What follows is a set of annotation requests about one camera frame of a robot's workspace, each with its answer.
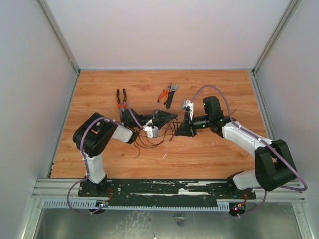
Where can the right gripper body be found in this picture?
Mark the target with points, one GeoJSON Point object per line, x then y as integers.
{"type": "Point", "coordinates": [187, 123]}

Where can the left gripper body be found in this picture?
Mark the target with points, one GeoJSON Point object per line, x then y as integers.
{"type": "Point", "coordinates": [155, 114]}

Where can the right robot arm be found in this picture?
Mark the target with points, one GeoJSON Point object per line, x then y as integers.
{"type": "Point", "coordinates": [274, 166]}

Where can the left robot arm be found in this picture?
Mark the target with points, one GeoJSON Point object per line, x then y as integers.
{"type": "Point", "coordinates": [92, 137]}

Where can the orange needle nose pliers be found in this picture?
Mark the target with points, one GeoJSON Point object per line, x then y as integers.
{"type": "Point", "coordinates": [166, 93]}

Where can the black adjustable wrench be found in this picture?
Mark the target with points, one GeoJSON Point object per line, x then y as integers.
{"type": "Point", "coordinates": [173, 89]}

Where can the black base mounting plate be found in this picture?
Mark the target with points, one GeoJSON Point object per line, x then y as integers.
{"type": "Point", "coordinates": [172, 192]}

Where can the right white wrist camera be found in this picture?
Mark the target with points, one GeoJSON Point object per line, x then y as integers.
{"type": "Point", "coordinates": [188, 106]}

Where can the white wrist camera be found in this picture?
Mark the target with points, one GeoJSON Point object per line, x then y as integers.
{"type": "Point", "coordinates": [188, 106]}
{"type": "Point", "coordinates": [151, 130]}

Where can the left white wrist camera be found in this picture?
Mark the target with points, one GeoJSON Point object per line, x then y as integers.
{"type": "Point", "coordinates": [151, 130]}

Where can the left aluminium frame post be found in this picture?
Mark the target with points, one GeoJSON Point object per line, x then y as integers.
{"type": "Point", "coordinates": [60, 36]}

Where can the aluminium frame post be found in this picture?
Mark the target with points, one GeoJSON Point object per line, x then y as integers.
{"type": "Point", "coordinates": [60, 36]}
{"type": "Point", "coordinates": [276, 34]}

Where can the aluminium front rail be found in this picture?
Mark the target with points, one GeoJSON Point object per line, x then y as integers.
{"type": "Point", "coordinates": [58, 187]}

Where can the right aluminium frame post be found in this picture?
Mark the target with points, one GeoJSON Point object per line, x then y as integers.
{"type": "Point", "coordinates": [276, 34]}

